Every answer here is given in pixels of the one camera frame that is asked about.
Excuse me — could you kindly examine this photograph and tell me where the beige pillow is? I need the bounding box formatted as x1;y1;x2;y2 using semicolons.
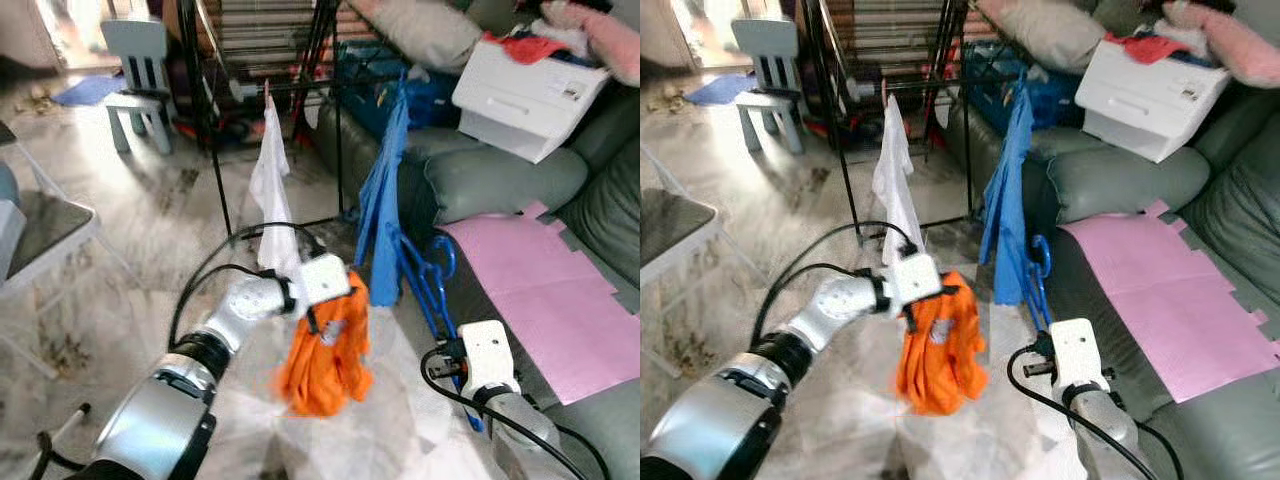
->
350;0;484;74
975;0;1107;74

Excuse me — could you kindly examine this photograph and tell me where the blue plastic hanger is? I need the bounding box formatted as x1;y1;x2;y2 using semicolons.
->
395;228;486;433
425;235;459;341
1020;235;1061;336
1030;235;1054;301

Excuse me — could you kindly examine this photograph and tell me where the white drawer box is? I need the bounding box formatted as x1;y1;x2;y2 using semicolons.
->
1075;38;1234;165
452;38;614;165

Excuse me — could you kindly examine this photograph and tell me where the grey green sofa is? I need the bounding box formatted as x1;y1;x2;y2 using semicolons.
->
940;0;1280;480
308;0;641;480

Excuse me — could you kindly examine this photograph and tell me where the wooden staircase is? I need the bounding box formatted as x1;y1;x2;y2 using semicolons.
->
195;0;346;86
825;0;971;86

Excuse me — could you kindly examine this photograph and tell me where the orange shirt with round badge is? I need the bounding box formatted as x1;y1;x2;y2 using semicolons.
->
277;270;375;419
895;270;990;417

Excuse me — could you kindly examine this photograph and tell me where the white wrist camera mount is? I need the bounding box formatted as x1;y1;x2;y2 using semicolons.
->
888;252;944;307
1046;318;1110;394
298;253;354;308
458;320;520;399

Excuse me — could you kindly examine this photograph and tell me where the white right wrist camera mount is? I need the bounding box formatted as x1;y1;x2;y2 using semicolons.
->
458;320;520;399
1046;318;1110;394

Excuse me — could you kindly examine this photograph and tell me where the pink plush pillow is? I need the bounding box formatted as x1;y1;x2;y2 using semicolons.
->
1165;0;1280;89
545;0;641;89

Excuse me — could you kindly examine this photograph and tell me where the blue floor mat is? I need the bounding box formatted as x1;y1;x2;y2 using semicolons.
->
685;73;761;107
50;75;127;109

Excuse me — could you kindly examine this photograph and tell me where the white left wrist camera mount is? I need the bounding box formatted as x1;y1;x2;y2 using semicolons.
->
888;252;944;307
298;253;354;308

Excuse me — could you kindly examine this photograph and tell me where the black clothes rack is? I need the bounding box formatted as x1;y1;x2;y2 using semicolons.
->
800;0;1046;239
178;0;433;239

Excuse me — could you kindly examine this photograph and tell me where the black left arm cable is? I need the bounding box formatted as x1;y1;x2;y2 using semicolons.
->
750;220;921;349
168;222;328;351

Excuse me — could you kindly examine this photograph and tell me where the blue shirt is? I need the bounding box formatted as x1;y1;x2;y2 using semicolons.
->
977;72;1037;307
354;72;414;309

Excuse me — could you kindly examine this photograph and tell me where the white shirt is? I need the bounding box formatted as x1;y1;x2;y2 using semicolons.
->
247;93;302;277
871;93;927;267

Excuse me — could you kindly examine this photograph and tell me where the pink foam mat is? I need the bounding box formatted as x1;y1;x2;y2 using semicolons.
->
440;200;641;407
1060;200;1280;405

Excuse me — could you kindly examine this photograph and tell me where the pale blue child chair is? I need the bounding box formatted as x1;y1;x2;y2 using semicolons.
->
100;18;174;157
730;18;807;157

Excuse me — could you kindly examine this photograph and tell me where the red cloth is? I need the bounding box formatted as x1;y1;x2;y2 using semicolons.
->
495;32;571;67
1118;32;1193;65

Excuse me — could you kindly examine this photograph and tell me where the blue bag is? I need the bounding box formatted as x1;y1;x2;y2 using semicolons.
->
335;45;463;138
960;55;1086;133

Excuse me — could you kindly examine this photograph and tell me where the white folding chair blue cover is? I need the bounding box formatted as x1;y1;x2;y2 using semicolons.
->
640;145;724;283
0;120;101;301

